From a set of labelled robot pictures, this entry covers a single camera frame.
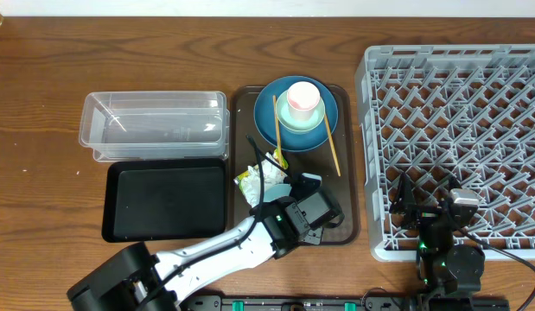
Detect clear plastic bin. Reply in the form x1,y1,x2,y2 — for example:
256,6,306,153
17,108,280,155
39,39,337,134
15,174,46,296
79,91,230,162

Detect pink cup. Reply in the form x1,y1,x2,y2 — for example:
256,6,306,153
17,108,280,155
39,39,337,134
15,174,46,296
287,81,321,121

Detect light blue bowl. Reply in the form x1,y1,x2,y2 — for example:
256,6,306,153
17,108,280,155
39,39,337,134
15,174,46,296
264,183,292,203

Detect dark blue plate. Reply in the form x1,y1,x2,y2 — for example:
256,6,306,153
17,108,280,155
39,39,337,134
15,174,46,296
253,76,339,152

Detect wooden chopstick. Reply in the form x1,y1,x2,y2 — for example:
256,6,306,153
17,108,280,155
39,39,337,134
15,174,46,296
324,112,341,177
272,95,282,152

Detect mint green bowl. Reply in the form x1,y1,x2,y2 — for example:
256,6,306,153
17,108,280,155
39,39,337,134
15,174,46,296
277,91,325,135

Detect black rectangular tray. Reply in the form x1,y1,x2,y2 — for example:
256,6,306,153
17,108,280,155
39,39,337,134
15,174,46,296
101,158,227,243

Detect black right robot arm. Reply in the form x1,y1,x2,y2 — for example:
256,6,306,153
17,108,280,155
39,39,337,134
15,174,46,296
390,173,485,310

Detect brown serving tray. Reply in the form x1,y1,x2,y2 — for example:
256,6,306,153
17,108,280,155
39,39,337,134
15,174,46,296
227,85,360,246

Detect grey dishwasher rack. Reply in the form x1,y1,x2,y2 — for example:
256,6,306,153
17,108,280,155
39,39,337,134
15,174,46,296
354,44,535,262

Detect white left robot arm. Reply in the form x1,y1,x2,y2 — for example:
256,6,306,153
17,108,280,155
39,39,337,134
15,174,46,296
67,174,344,310

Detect white napkin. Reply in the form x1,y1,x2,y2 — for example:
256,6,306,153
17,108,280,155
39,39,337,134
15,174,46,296
238,162,286,207

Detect yellow green snack wrapper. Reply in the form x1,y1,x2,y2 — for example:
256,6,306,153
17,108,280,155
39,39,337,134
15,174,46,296
234,150,289,185

